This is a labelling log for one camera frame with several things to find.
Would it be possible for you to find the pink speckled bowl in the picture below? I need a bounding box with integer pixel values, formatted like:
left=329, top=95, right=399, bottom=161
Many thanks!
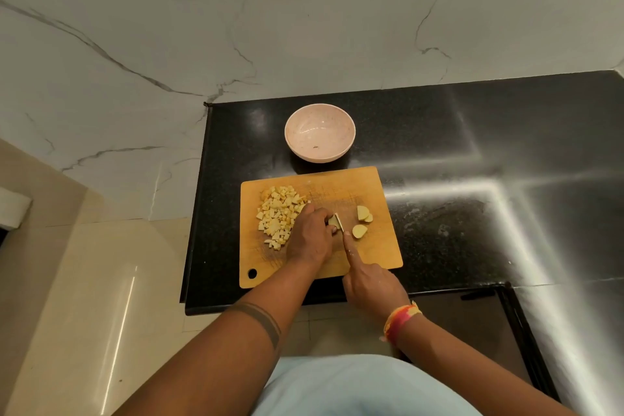
left=284, top=103, right=358, bottom=164

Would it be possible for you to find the red orange thread bracelet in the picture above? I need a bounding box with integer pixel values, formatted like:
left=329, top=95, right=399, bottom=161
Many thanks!
left=378, top=301, right=424, bottom=348

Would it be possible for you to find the pile of diced potato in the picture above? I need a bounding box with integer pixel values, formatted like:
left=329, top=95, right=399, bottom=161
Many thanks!
left=256, top=185, right=311, bottom=252

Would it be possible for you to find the person's left forearm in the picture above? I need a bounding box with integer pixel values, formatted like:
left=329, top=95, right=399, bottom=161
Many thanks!
left=112, top=259, right=318, bottom=416

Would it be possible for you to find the wooden cutting board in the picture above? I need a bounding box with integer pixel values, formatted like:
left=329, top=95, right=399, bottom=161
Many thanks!
left=239, top=166, right=404, bottom=290

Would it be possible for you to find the person's right hand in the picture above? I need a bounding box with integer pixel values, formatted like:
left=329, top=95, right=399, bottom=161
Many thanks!
left=342, top=231, right=411, bottom=329

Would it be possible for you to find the person's left hand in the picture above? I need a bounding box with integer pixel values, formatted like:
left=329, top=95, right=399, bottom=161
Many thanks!
left=285, top=203, right=338, bottom=269

